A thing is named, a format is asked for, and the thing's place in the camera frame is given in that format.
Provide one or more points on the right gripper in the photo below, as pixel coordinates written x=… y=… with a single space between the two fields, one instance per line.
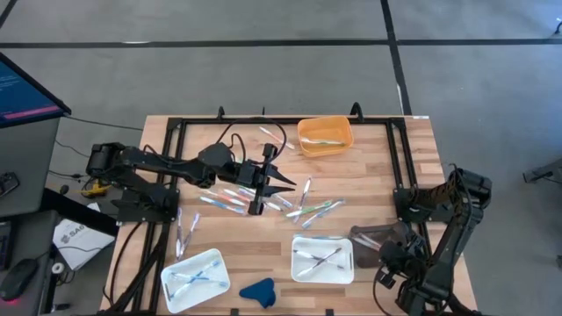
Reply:
x=401 y=259

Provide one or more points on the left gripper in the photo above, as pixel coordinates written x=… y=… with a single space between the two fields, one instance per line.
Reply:
x=257 y=175

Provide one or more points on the orange toothbrush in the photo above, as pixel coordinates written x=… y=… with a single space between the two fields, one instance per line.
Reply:
x=366 y=242

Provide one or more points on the black toothbrush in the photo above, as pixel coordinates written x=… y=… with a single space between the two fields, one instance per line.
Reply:
x=303 y=253
x=331 y=255

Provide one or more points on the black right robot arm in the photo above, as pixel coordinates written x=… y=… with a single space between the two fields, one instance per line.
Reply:
x=439 y=272

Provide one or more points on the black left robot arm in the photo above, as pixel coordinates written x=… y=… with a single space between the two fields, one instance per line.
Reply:
x=167 y=163

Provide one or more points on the clear plastic bags pile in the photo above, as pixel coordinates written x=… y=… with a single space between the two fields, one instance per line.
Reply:
x=303 y=199
x=228 y=198

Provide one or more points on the dark translucent plastic bin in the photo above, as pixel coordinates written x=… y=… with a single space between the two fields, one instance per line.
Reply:
x=362 y=259

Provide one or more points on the pink wrapped toothbrush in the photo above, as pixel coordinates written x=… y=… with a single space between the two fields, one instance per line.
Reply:
x=276 y=137

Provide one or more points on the orange plastic bin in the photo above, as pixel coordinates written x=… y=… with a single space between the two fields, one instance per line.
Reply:
x=316 y=131

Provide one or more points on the black table clamp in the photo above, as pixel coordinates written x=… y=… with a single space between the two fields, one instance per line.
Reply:
x=356 y=110
x=221 y=113

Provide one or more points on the white plastic bin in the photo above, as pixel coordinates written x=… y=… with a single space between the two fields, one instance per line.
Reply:
x=189 y=267
x=307 y=270

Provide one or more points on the blue cloth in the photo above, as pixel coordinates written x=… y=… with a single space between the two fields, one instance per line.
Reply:
x=259 y=292

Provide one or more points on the white sticker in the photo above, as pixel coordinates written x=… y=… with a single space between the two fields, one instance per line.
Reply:
x=420 y=117

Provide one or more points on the yellow tool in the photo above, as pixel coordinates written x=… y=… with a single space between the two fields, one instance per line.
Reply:
x=94 y=189

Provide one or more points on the black desk beam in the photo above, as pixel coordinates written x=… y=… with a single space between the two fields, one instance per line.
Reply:
x=79 y=213

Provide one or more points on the white cardboard box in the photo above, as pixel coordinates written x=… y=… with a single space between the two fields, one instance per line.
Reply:
x=81 y=239

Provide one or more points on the white tape roll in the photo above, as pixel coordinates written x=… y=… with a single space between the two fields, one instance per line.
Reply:
x=58 y=268

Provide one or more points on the grey table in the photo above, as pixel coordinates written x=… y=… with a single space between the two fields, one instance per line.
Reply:
x=26 y=167

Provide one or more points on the black controller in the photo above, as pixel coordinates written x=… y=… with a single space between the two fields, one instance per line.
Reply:
x=8 y=184

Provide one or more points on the large blue screen monitor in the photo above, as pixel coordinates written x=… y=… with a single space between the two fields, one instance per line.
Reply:
x=22 y=92

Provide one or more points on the black computer mouse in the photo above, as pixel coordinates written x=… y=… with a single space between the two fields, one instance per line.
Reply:
x=17 y=278

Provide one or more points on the black keyboard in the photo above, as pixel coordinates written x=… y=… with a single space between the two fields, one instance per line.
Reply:
x=4 y=246

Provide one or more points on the black aluminium frame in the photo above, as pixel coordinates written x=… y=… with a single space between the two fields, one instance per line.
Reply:
x=333 y=120

